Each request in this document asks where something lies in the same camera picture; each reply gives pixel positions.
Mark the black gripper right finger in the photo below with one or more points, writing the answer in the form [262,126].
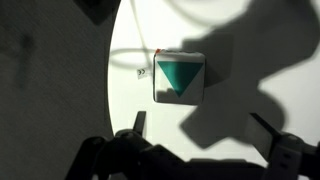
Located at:
[286,153]

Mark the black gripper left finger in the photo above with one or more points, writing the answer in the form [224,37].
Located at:
[133,150]

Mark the white teal fabric pouch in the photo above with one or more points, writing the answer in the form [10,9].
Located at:
[180,76]

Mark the white CE label tag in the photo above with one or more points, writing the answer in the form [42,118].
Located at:
[142,73]

